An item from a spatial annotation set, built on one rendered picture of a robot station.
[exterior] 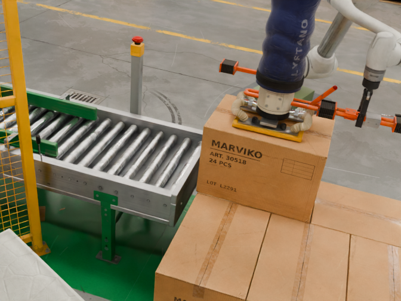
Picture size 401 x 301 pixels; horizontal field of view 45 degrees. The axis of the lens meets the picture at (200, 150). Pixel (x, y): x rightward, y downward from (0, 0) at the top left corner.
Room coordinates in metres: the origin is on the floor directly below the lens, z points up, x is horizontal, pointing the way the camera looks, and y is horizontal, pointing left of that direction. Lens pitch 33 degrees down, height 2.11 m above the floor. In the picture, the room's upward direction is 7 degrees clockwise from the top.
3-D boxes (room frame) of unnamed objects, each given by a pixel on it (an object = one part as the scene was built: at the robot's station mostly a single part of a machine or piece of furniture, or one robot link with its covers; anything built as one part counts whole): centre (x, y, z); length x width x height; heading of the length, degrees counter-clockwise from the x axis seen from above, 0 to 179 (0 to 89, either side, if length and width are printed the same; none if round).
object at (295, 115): (2.16, -0.33, 1.02); 0.34 x 0.25 x 0.06; 77
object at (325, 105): (2.10, -0.58, 1.08); 0.10 x 0.08 x 0.06; 167
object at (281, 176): (2.16, -0.34, 0.74); 0.60 x 0.40 x 0.40; 75
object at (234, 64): (2.48, -0.10, 1.08); 0.09 x 0.08 x 0.05; 167
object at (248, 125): (2.07, -0.31, 0.98); 0.34 x 0.10 x 0.05; 77
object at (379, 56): (2.07, -0.75, 1.41); 0.13 x 0.11 x 0.16; 106
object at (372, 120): (2.05, -0.79, 1.07); 0.07 x 0.07 x 0.04; 77
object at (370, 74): (2.07, -0.73, 1.30); 0.09 x 0.09 x 0.06
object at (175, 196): (2.25, 0.02, 0.58); 0.70 x 0.03 x 0.06; 166
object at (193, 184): (2.25, 0.02, 0.47); 0.70 x 0.03 x 0.15; 166
